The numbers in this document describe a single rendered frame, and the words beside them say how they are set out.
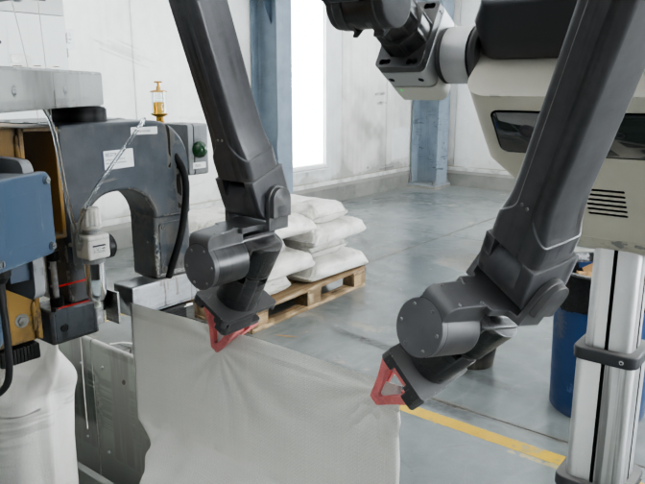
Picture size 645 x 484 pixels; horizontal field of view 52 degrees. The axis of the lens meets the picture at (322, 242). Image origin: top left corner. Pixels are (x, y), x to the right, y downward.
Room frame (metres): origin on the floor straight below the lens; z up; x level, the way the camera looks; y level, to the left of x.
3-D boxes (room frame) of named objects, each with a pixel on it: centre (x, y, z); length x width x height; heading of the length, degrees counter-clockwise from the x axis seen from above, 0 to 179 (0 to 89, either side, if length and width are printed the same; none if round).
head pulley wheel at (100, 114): (1.09, 0.40, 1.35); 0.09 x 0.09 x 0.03
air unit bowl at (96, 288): (0.96, 0.34, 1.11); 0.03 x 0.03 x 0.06
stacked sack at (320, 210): (4.59, 0.19, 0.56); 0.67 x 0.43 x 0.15; 52
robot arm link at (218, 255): (0.81, 0.11, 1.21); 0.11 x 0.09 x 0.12; 141
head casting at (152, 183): (1.16, 0.43, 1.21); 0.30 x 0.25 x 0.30; 52
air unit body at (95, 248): (0.97, 0.34, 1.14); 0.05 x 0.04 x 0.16; 142
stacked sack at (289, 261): (3.96, 0.39, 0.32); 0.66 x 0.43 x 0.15; 143
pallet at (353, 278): (4.32, 0.38, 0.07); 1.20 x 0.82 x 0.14; 144
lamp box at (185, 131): (1.21, 0.25, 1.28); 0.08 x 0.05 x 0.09; 52
